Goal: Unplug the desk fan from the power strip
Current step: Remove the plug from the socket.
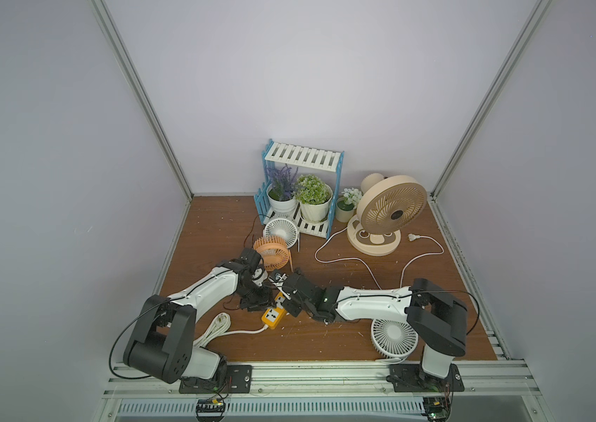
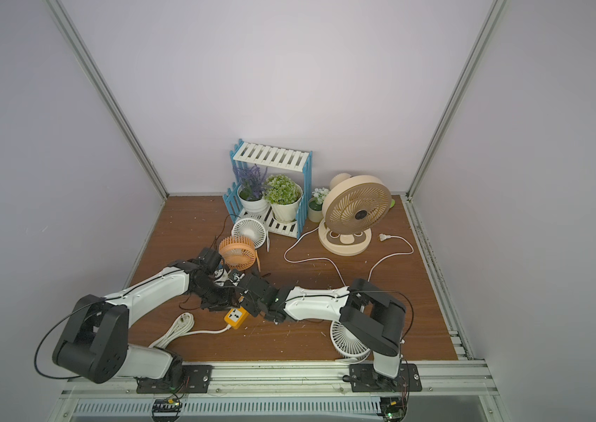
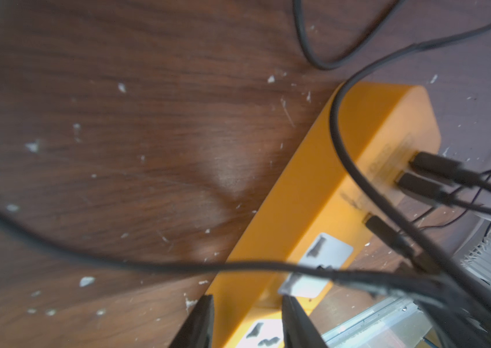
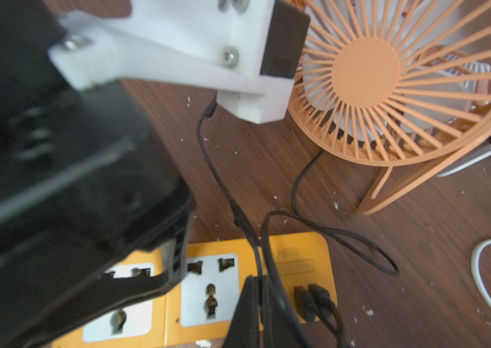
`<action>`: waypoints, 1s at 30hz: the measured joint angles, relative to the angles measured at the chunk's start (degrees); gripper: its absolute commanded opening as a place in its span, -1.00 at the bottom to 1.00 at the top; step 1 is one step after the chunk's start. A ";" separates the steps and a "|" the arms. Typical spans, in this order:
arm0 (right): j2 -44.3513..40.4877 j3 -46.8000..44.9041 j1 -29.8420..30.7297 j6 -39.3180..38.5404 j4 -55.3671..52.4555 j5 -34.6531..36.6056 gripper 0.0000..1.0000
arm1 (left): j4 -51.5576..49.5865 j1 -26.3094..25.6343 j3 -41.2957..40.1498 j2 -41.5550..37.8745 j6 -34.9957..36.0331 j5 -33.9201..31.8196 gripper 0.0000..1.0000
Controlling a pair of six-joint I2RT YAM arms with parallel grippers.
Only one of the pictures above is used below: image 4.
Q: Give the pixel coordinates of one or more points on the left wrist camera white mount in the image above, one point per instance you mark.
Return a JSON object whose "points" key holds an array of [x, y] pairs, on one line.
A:
{"points": [[247, 51]]}

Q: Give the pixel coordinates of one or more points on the orange desk fan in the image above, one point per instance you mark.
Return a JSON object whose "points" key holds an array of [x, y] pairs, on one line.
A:
{"points": [[400, 85]]}

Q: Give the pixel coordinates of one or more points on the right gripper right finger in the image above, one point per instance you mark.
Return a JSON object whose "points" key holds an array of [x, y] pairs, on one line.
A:
{"points": [[281, 327]]}

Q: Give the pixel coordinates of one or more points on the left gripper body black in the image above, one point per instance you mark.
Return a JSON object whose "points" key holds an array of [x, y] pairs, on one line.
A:
{"points": [[94, 214]]}

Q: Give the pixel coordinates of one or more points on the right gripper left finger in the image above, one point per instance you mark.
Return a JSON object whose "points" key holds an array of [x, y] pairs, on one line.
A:
{"points": [[244, 328]]}

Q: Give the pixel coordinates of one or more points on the yellow power strip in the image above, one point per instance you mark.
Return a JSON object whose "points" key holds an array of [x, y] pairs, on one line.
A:
{"points": [[203, 304]]}

